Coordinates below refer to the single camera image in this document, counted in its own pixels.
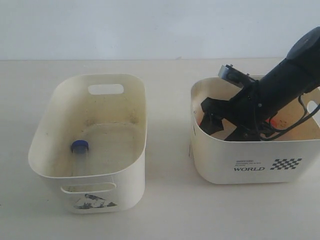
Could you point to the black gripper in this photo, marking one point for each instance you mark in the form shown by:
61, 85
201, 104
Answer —
248, 110

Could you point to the orange-capped clear tube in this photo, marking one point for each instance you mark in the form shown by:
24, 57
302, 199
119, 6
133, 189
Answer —
271, 122

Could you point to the cream plastic bin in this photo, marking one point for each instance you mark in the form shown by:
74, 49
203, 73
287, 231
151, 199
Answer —
253, 162
109, 111

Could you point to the blue-capped clear tube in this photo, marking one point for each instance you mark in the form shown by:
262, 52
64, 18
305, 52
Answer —
80, 161

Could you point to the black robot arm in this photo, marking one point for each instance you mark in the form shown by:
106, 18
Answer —
297, 74

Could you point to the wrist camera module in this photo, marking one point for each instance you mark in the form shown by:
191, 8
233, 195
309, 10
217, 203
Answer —
234, 76

